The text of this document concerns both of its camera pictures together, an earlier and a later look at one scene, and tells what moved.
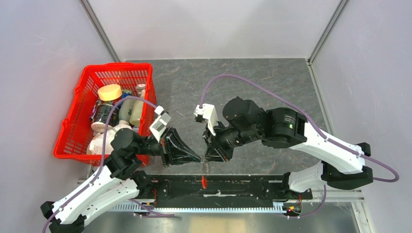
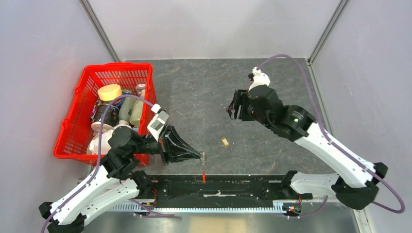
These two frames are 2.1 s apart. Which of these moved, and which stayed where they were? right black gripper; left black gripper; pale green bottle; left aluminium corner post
Moved: right black gripper
Stayed: left aluminium corner post; pale green bottle; left black gripper
